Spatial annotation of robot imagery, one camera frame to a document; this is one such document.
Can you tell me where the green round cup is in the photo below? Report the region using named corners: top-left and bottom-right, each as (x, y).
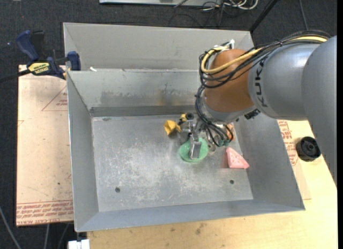
top-left (177, 138), bottom-right (209, 164)

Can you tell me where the yellow crumpled toy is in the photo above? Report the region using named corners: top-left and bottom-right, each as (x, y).
top-left (163, 119), bottom-right (183, 137)

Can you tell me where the orange round toy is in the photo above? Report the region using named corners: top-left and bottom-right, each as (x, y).
top-left (225, 123), bottom-right (236, 141)

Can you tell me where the pink wedge block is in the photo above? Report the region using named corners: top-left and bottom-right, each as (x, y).
top-left (223, 147), bottom-right (250, 170)

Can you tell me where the grey metal bin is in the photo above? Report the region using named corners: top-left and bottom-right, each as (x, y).
top-left (63, 22), bottom-right (306, 232)

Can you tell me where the black round knob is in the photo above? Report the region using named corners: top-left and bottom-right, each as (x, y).
top-left (295, 136), bottom-right (322, 162)

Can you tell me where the brown cardboard board red print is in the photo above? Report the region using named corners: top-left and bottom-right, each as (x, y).
top-left (16, 64), bottom-right (312, 227)

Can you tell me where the black cylinder on white bracket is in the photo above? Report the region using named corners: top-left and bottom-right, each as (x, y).
top-left (179, 112), bottom-right (196, 123)

